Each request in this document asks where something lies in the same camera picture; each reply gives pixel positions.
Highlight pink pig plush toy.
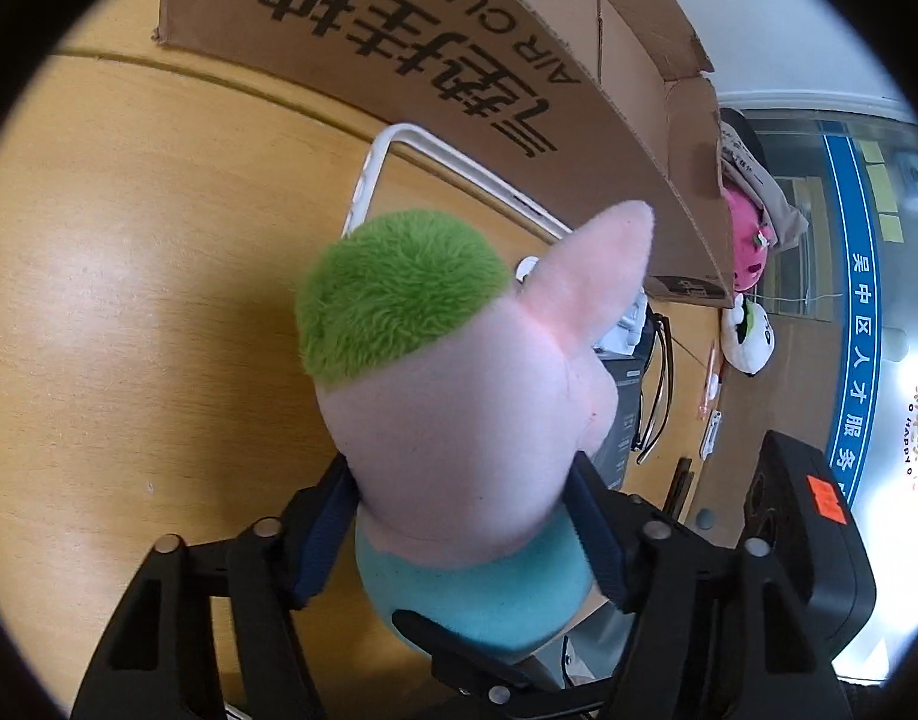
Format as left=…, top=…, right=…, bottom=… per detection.
left=296, top=200, right=654, bottom=661

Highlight black sunglasses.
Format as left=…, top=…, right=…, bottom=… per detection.
left=631, top=309, right=676, bottom=466

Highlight black charger box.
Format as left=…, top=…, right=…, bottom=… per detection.
left=592, top=355, right=646, bottom=489

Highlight white panda plush toy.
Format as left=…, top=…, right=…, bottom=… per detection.
left=721, top=293, right=776, bottom=377

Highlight grey folded cloth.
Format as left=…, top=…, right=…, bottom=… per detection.
left=719, top=107, right=809, bottom=252

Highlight brown cardboard box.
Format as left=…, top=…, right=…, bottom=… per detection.
left=158, top=0, right=734, bottom=305

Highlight cream phone case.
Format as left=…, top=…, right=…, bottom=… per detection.
left=340, top=122, right=571, bottom=241

